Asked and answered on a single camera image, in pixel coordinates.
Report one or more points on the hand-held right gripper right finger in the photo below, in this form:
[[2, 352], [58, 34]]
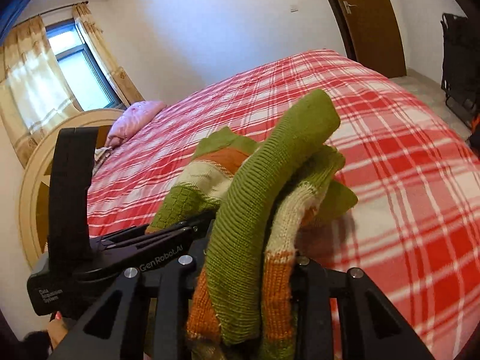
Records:
[[318, 288]]

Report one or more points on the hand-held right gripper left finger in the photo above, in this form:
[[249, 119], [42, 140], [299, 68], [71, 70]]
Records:
[[176, 292]]

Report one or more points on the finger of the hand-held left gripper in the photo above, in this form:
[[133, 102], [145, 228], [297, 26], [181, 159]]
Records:
[[161, 232]]

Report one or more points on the green orange knit sweater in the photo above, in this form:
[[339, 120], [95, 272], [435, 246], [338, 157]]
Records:
[[243, 202]]

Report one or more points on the cream wooden headboard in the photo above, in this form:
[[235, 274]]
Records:
[[30, 195]]

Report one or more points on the grey patterned pillow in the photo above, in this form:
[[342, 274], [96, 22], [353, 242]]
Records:
[[102, 155]]

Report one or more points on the pink pillow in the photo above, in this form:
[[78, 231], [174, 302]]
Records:
[[135, 118]]

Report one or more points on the yellow floral curtain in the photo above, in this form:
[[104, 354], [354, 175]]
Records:
[[30, 82], [108, 63]]

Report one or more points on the window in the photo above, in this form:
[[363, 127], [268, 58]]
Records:
[[82, 67]]

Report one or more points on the red plaid blanket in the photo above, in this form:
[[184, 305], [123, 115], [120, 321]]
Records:
[[393, 138]]

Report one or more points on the curtain rod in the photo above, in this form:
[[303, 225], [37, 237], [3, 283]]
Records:
[[63, 8]]

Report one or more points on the brown wooden door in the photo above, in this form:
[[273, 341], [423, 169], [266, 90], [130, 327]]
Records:
[[371, 18]]

